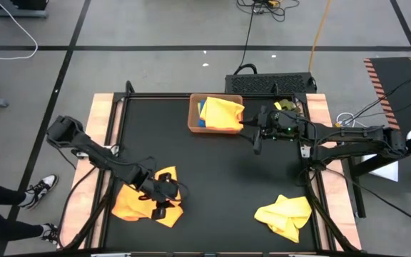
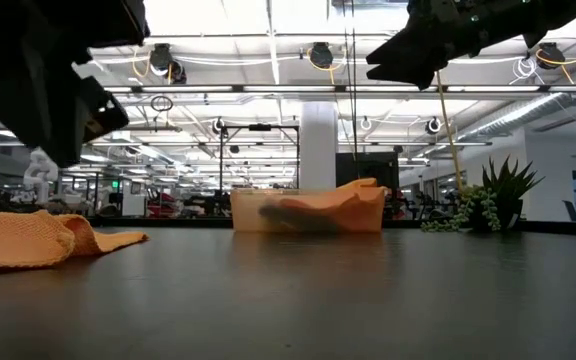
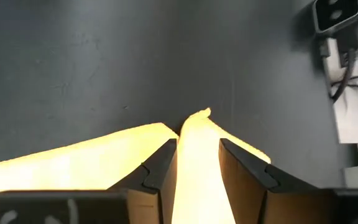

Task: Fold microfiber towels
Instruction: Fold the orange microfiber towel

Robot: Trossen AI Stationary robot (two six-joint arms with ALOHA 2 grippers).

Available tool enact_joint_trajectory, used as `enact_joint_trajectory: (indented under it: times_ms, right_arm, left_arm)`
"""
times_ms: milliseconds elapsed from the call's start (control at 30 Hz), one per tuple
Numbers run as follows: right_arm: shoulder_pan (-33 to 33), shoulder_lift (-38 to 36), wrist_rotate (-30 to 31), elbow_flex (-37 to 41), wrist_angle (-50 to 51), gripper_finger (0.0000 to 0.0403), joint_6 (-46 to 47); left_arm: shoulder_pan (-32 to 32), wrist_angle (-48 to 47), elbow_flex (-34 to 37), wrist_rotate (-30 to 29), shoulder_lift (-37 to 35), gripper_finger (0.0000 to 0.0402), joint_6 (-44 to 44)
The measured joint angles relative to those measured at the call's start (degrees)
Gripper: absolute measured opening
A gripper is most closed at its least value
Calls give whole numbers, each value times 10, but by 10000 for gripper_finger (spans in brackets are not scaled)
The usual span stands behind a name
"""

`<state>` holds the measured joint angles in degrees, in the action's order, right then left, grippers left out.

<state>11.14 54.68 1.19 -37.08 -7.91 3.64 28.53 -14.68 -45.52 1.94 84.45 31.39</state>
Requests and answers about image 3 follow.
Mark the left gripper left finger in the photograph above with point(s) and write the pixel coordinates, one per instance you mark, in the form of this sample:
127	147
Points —
157	180

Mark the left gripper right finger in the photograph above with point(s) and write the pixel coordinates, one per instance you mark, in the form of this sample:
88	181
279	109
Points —
250	186

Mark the orange microfiber towel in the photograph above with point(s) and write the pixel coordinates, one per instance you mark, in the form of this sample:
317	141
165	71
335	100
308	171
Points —
73	161

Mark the grey camera module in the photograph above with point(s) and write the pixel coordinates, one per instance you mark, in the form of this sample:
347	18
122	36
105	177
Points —
337	14

